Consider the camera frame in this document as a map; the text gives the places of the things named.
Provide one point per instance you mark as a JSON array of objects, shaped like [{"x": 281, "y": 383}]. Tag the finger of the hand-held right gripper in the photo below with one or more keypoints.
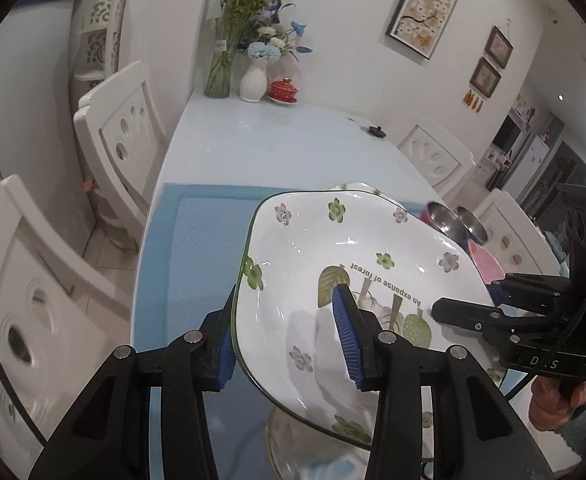
[
  {"x": 458, "y": 310},
  {"x": 523, "y": 285}
]

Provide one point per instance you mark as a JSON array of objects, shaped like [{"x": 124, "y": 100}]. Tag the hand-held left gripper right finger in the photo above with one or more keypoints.
[{"x": 345, "y": 335}]

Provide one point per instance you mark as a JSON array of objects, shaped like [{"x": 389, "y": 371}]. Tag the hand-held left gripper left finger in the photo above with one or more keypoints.
[{"x": 225, "y": 355}]

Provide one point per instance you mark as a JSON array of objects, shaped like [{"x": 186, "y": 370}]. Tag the pink bowl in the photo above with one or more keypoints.
[{"x": 483, "y": 262}]

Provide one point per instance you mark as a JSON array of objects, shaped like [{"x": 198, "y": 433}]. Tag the stainless steel bowl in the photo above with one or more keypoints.
[
  {"x": 445, "y": 220},
  {"x": 474, "y": 225}
]

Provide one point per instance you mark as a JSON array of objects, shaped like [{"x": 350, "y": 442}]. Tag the white floral square plate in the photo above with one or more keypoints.
[
  {"x": 368, "y": 189},
  {"x": 293, "y": 440},
  {"x": 293, "y": 260}
]

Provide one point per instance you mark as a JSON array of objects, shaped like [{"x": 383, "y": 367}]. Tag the red bowl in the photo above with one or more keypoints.
[{"x": 423, "y": 217}]

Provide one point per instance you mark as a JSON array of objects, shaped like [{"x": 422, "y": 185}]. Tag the person's right hand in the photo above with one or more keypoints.
[{"x": 548, "y": 402}]

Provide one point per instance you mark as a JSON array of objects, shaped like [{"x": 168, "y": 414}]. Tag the white wooden dining chair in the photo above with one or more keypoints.
[
  {"x": 438, "y": 152},
  {"x": 118, "y": 110},
  {"x": 513, "y": 230},
  {"x": 28, "y": 260}
]

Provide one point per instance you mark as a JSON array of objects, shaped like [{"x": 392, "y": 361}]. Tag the light blue table mat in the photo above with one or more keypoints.
[{"x": 193, "y": 260}]

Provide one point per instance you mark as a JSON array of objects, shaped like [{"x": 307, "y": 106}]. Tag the black television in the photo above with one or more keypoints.
[{"x": 505, "y": 135}]

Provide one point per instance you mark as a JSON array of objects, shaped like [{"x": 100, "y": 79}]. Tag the orange hanging tassels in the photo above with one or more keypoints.
[{"x": 473, "y": 101}]

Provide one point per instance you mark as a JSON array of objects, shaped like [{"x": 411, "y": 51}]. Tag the small black lid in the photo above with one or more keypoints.
[{"x": 375, "y": 131}]

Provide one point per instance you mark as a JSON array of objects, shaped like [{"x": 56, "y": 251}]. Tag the small framed picture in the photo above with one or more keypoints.
[
  {"x": 485, "y": 77},
  {"x": 499, "y": 46}
]

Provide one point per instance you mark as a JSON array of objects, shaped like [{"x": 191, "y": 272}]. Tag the red lidded teacup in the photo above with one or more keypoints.
[{"x": 283, "y": 91}]

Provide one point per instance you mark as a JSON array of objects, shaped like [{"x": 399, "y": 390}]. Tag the white vase with blue flowers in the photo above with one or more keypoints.
[{"x": 252, "y": 80}]

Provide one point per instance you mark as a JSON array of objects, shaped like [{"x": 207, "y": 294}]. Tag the glass vase with green flowers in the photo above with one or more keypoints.
[{"x": 218, "y": 75}]

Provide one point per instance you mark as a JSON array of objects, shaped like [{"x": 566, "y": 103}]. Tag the large framed butterfly picture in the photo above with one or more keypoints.
[{"x": 428, "y": 5}]

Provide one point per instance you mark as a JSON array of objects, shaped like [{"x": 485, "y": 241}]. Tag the grey refrigerator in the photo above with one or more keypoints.
[{"x": 33, "y": 85}]

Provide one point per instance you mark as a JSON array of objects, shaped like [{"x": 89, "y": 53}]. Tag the white carved chair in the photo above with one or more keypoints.
[{"x": 103, "y": 20}]

